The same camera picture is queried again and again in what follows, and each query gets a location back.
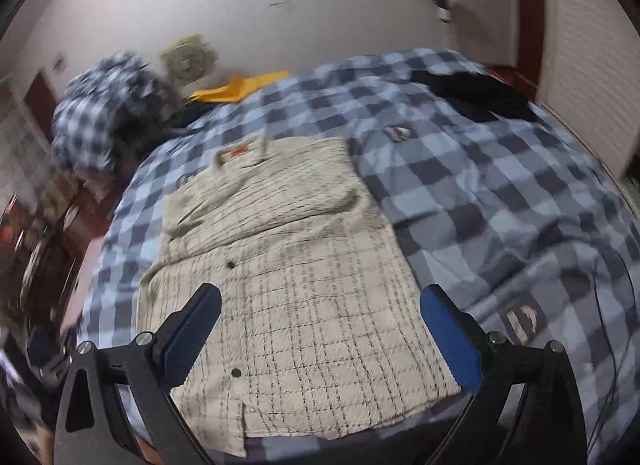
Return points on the yellow cloth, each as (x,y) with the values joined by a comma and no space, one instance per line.
(235,87)

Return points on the blue checkered bed sheet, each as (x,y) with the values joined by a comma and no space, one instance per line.
(500,205)

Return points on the black clothing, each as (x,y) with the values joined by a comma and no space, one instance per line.
(475,92)

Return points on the checkered duvet pile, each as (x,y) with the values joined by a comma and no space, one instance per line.
(95,110)

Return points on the white louvered door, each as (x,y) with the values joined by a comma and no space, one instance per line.
(590,45)

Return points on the cream box fan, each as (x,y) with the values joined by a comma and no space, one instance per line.
(187,62)

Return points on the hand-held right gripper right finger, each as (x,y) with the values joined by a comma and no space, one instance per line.
(452,340)

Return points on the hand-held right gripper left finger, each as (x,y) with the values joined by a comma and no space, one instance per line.
(192,330)

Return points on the cream plaid shirt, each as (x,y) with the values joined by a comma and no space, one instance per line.
(300,255)

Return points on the patterned curtain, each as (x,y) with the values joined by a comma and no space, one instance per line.
(22,150)

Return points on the white wall lamp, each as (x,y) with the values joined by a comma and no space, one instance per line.
(445,2)

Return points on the brown door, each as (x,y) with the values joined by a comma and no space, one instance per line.
(41,97)

